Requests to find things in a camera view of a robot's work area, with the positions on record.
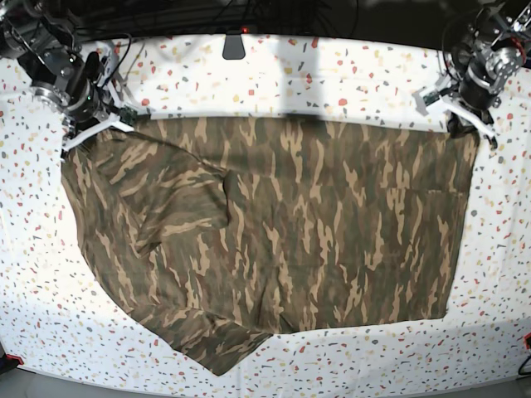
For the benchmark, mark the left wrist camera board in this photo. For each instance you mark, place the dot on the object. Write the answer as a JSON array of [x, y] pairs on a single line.
[[424, 98]]

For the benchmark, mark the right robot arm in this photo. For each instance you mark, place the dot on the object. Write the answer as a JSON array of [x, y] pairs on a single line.
[[44, 38]]

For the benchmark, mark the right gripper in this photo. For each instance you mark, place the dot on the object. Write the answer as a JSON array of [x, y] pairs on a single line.
[[84, 103]]

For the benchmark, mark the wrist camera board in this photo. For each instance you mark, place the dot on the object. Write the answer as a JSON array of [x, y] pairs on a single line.
[[128, 115], [424, 98]]

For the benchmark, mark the camouflage T-shirt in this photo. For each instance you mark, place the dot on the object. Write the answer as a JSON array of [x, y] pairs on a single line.
[[218, 233]]

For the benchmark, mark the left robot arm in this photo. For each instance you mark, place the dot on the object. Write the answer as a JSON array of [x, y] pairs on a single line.
[[481, 51]]

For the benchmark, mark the orange clamp left corner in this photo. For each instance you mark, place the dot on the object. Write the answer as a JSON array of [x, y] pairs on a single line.
[[13, 360]]

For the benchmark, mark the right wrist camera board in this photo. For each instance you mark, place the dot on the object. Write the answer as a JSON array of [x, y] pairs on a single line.
[[128, 115]]

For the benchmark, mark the orange clamp corner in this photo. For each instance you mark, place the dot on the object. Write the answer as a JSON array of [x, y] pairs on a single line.
[[527, 341], [13, 360]]

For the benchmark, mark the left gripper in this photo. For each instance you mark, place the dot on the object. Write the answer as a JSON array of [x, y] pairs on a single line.
[[479, 91]]

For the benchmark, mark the terrazzo pattern table cloth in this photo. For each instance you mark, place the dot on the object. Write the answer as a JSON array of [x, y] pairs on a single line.
[[60, 322]]

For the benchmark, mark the orange clamp right corner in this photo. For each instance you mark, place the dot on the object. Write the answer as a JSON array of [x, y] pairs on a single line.
[[527, 341]]

